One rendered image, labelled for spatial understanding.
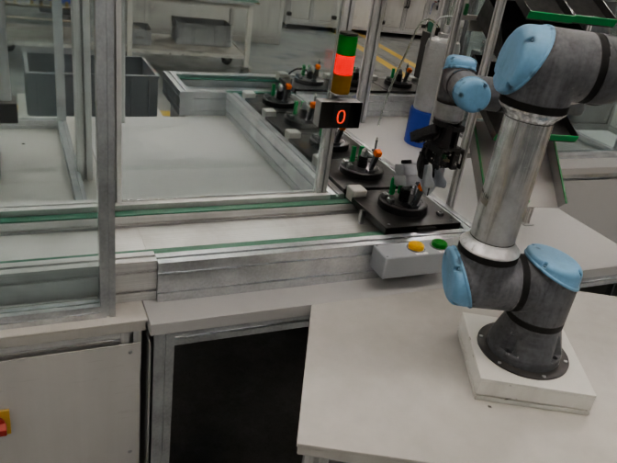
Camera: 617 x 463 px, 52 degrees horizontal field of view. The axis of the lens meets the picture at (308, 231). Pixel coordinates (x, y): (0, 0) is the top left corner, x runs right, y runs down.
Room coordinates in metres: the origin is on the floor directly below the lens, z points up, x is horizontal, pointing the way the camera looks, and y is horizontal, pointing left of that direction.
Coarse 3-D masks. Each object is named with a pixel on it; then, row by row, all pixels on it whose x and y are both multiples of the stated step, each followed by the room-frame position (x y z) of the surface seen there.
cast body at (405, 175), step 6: (402, 162) 1.67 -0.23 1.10; (408, 162) 1.67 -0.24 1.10; (396, 168) 1.68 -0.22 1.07; (402, 168) 1.65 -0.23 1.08; (408, 168) 1.66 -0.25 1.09; (414, 168) 1.67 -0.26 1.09; (396, 174) 1.68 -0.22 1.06; (402, 174) 1.65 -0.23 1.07; (408, 174) 1.65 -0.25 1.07; (414, 174) 1.66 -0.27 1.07; (396, 180) 1.67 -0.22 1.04; (402, 180) 1.65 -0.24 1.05; (408, 180) 1.63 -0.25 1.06; (414, 180) 1.64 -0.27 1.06
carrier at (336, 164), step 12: (360, 156) 1.88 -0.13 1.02; (336, 168) 1.89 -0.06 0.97; (348, 168) 1.84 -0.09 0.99; (360, 168) 1.87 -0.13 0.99; (384, 168) 1.95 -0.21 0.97; (336, 180) 1.79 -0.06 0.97; (348, 180) 1.80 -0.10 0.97; (360, 180) 1.82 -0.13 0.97; (372, 180) 1.83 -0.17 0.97; (384, 180) 1.85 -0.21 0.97
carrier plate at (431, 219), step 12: (372, 192) 1.73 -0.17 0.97; (360, 204) 1.64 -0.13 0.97; (372, 204) 1.65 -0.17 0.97; (432, 204) 1.71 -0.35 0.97; (372, 216) 1.57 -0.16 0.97; (384, 216) 1.58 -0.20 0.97; (396, 216) 1.59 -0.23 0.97; (432, 216) 1.62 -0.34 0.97; (444, 216) 1.64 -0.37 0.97; (384, 228) 1.51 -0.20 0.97; (396, 228) 1.52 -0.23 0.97; (408, 228) 1.53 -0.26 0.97; (444, 228) 1.59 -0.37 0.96; (456, 228) 1.61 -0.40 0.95
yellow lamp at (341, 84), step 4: (332, 76) 1.68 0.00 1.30; (336, 76) 1.66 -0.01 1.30; (340, 76) 1.66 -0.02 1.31; (344, 76) 1.66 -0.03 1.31; (348, 76) 1.66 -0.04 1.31; (332, 80) 1.67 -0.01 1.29; (336, 80) 1.66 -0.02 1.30; (340, 80) 1.66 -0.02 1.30; (344, 80) 1.66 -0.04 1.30; (348, 80) 1.66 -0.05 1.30; (332, 84) 1.67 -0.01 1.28; (336, 84) 1.66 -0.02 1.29; (340, 84) 1.66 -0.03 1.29; (344, 84) 1.66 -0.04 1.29; (348, 84) 1.67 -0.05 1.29; (332, 88) 1.67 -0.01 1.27; (336, 88) 1.66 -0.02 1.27; (340, 88) 1.66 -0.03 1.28; (344, 88) 1.66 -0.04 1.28; (348, 88) 1.67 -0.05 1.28; (332, 92) 1.67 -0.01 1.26; (336, 92) 1.66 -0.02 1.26; (340, 92) 1.66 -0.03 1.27; (344, 92) 1.66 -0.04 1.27; (348, 92) 1.67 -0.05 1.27
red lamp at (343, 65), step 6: (336, 54) 1.67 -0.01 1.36; (336, 60) 1.67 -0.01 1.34; (342, 60) 1.66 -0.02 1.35; (348, 60) 1.66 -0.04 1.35; (336, 66) 1.67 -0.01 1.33; (342, 66) 1.66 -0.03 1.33; (348, 66) 1.66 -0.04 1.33; (336, 72) 1.66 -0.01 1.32; (342, 72) 1.66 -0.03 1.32; (348, 72) 1.66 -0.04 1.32
